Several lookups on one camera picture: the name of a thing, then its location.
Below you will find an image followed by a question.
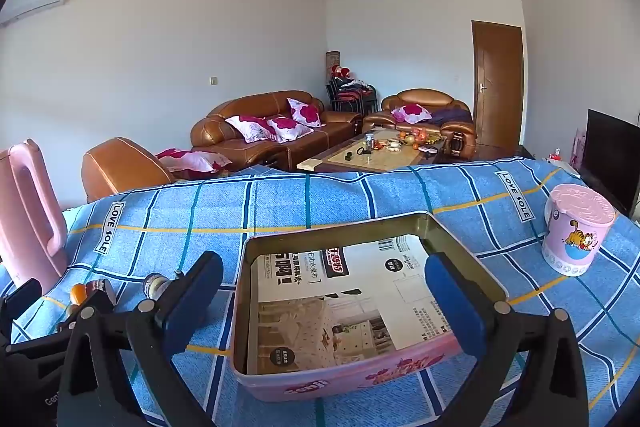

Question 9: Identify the wooden coffee table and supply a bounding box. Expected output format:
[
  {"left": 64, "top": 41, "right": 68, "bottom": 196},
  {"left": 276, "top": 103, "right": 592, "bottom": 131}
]
[{"left": 296, "top": 128, "right": 453, "bottom": 172}]

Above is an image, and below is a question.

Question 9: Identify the black television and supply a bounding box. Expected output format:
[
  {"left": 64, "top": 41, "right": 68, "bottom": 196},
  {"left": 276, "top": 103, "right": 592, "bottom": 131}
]
[{"left": 582, "top": 109, "right": 640, "bottom": 218}]

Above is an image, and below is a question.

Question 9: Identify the brown leather armchair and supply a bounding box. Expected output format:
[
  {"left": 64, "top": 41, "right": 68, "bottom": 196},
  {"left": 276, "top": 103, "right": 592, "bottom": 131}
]
[
  {"left": 81, "top": 137, "right": 176, "bottom": 202},
  {"left": 362, "top": 88, "right": 478, "bottom": 162}
]

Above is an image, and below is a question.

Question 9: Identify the pink cartoon cup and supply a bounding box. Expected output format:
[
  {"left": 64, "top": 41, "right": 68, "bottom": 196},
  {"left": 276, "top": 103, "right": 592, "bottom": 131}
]
[{"left": 541, "top": 183, "right": 617, "bottom": 278}]

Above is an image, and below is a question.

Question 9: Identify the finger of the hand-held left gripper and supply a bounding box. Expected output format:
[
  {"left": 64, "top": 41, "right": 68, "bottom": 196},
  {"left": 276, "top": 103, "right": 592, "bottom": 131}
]
[
  {"left": 0, "top": 279, "right": 44, "bottom": 349},
  {"left": 59, "top": 291, "right": 117, "bottom": 334}
]

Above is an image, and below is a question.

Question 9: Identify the stack of dark chairs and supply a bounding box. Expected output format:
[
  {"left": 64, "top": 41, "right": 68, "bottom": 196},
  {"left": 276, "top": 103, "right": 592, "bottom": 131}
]
[{"left": 326, "top": 79, "right": 378, "bottom": 114}]

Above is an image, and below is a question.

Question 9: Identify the brown leather sofa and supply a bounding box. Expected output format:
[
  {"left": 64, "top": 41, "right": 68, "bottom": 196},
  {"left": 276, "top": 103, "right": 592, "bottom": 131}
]
[{"left": 190, "top": 90, "right": 363, "bottom": 168}]

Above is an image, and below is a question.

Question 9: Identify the pink plastic jug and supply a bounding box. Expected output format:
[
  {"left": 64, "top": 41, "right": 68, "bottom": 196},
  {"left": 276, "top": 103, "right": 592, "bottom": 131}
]
[{"left": 0, "top": 138, "right": 68, "bottom": 295}]

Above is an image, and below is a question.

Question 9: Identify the pink tin box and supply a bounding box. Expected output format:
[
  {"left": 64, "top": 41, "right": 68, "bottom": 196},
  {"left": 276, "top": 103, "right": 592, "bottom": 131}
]
[{"left": 231, "top": 212, "right": 508, "bottom": 403}]

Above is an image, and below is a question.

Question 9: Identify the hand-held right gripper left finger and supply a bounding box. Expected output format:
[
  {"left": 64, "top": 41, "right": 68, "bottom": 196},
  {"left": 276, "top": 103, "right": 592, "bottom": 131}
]
[{"left": 57, "top": 251, "right": 224, "bottom": 427}]

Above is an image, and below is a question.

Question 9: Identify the dark purple cloth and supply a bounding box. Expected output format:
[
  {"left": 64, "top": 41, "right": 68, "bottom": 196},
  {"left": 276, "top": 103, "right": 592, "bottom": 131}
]
[{"left": 432, "top": 107, "right": 473, "bottom": 125}]

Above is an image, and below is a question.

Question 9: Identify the white and magenta pillow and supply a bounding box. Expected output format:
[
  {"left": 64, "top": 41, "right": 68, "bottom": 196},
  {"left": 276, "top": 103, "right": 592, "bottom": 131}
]
[
  {"left": 391, "top": 104, "right": 432, "bottom": 125},
  {"left": 266, "top": 117, "right": 313, "bottom": 142},
  {"left": 225, "top": 115, "right": 278, "bottom": 144},
  {"left": 286, "top": 98, "right": 322, "bottom": 128},
  {"left": 156, "top": 148, "right": 233, "bottom": 172}
]

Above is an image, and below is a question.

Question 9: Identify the pink bag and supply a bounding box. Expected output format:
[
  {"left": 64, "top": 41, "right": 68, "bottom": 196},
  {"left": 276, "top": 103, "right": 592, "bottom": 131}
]
[{"left": 572, "top": 129, "right": 587, "bottom": 168}]

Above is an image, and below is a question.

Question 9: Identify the pile of mixed produce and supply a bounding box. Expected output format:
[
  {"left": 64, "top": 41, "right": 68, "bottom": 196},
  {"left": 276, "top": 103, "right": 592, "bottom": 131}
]
[{"left": 397, "top": 128, "right": 443, "bottom": 148}]

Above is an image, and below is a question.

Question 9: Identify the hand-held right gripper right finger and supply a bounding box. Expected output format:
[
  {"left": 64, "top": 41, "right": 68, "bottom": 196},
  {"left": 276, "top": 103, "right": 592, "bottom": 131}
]
[{"left": 424, "top": 252, "right": 591, "bottom": 427}]

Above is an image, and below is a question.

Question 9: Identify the brown wooden door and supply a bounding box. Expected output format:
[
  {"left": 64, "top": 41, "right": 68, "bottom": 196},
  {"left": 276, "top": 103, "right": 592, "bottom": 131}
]
[{"left": 471, "top": 20, "right": 525, "bottom": 148}]

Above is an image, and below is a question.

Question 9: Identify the blue checked tablecloth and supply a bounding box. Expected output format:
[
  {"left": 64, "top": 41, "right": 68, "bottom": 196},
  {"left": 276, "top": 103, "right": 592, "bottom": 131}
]
[{"left": 0, "top": 155, "right": 640, "bottom": 427}]

